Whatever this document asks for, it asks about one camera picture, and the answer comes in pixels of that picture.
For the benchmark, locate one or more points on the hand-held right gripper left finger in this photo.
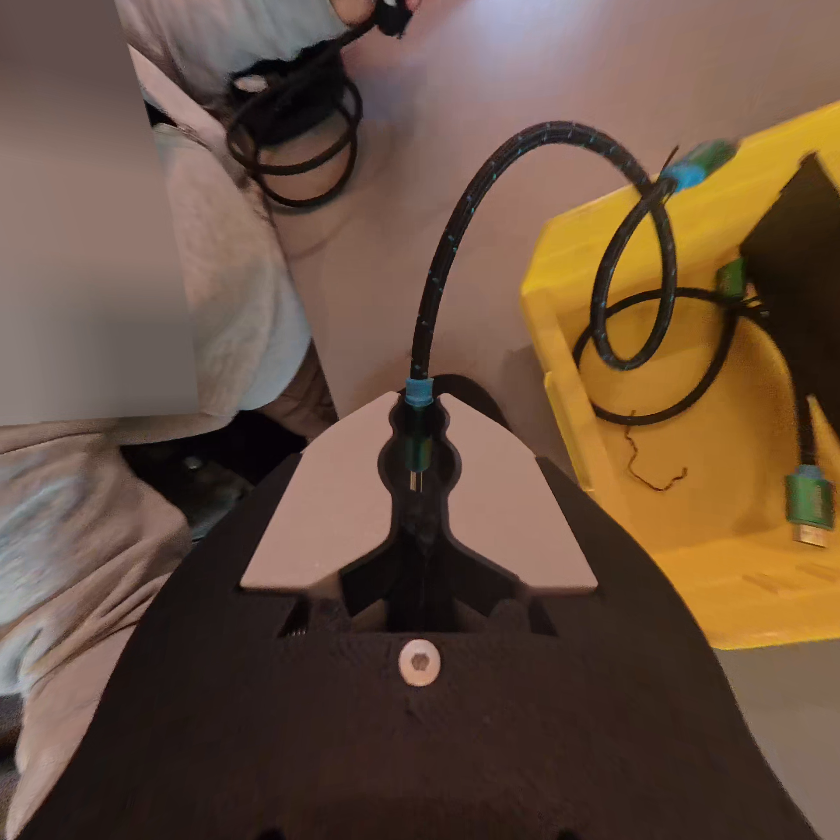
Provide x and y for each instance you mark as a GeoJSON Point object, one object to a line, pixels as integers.
{"type": "Point", "coordinates": [315, 518]}

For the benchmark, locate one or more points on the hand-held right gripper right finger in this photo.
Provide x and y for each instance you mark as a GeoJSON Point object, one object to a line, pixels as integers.
{"type": "Point", "coordinates": [518, 518]}

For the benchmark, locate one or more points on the yellow plastic bin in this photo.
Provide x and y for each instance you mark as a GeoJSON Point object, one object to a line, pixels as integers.
{"type": "Point", "coordinates": [722, 590]}

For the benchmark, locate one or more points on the black hdmi switch box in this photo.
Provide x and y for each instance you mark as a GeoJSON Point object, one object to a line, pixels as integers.
{"type": "Point", "coordinates": [289, 98]}

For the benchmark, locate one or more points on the person's left forearm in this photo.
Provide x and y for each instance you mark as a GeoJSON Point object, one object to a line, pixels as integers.
{"type": "Point", "coordinates": [229, 33]}

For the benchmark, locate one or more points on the person's left hand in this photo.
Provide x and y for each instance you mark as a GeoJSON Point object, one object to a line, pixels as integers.
{"type": "Point", "coordinates": [358, 10]}

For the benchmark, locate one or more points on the black twist tie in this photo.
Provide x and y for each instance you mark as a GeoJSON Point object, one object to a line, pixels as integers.
{"type": "Point", "coordinates": [631, 453]}

